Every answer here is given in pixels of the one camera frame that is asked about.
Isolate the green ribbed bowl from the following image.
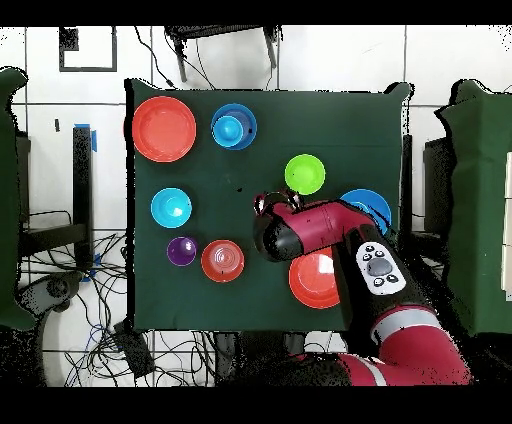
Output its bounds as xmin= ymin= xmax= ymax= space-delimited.
xmin=284 ymin=153 xmax=327 ymax=196

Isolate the medium blue bowl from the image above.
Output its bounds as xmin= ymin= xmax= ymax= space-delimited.
xmin=210 ymin=102 xmax=258 ymax=152

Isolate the purple cup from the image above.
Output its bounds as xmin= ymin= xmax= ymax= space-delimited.
xmin=166 ymin=235 xmax=199 ymax=268

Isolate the small orange bowl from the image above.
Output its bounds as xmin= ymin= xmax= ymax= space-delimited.
xmin=200 ymin=239 xmax=246 ymax=284

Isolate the large orange bowl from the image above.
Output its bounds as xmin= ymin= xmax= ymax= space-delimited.
xmin=288 ymin=246 xmax=341 ymax=310
xmin=131 ymin=95 xmax=198 ymax=164

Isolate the large blue bowl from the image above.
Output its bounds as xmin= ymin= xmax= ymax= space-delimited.
xmin=338 ymin=188 xmax=393 ymax=235

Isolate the dark green tablecloth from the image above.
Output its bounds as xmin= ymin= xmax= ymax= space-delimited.
xmin=124 ymin=77 xmax=413 ymax=335

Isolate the light blue ribbed bowl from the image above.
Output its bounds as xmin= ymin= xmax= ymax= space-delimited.
xmin=150 ymin=187 xmax=193 ymax=230

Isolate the black metal stand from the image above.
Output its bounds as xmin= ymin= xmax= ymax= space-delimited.
xmin=164 ymin=25 xmax=283 ymax=84

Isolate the blue tape strip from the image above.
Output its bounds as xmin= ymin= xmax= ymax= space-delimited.
xmin=74 ymin=122 xmax=98 ymax=154

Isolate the green covered side table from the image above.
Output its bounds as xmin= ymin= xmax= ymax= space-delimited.
xmin=0 ymin=67 xmax=37 ymax=332
xmin=434 ymin=78 xmax=512 ymax=341

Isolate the black floor box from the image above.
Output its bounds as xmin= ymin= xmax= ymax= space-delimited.
xmin=112 ymin=321 xmax=156 ymax=380

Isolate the black floor cable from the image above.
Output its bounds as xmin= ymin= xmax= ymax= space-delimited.
xmin=133 ymin=25 xmax=177 ymax=89

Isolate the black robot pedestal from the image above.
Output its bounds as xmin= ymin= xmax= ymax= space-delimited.
xmin=213 ymin=330 xmax=308 ymax=387

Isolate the black metal frame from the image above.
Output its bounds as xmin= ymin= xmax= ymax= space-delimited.
xmin=400 ymin=133 xmax=457 ymax=241
xmin=15 ymin=125 xmax=95 ymax=273

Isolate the floor cable bundle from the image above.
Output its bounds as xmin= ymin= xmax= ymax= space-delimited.
xmin=19 ymin=231 xmax=129 ymax=387

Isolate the black square floor frame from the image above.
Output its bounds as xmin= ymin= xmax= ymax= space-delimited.
xmin=58 ymin=25 xmax=118 ymax=74

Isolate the dark grey pedestal foot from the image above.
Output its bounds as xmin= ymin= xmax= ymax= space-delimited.
xmin=17 ymin=271 xmax=85 ymax=317

